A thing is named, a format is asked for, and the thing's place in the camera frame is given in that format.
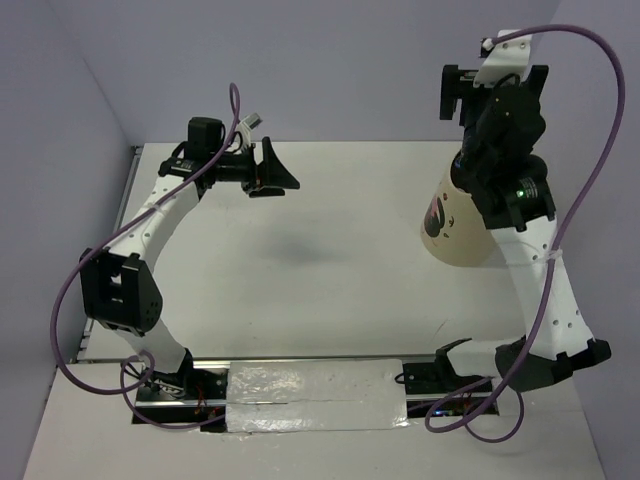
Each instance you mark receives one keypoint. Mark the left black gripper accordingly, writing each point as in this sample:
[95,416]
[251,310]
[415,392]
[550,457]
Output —
[276,176]

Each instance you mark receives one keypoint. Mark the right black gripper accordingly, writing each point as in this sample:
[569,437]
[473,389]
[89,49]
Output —
[456,83]

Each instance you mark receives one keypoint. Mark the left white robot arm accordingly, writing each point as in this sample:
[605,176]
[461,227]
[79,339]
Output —
[118,287]

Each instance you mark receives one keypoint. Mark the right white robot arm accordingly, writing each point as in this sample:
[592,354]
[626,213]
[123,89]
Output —
[495,196]

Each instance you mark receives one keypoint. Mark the beige cat bin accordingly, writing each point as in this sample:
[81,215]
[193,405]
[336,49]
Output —
[452,230]

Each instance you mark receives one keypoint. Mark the silver foil base cover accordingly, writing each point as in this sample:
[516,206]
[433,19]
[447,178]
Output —
[308,396]

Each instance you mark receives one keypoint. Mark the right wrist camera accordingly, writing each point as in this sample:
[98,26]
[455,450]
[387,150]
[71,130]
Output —
[502,59]

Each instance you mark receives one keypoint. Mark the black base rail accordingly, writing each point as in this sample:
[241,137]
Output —
[421,381]

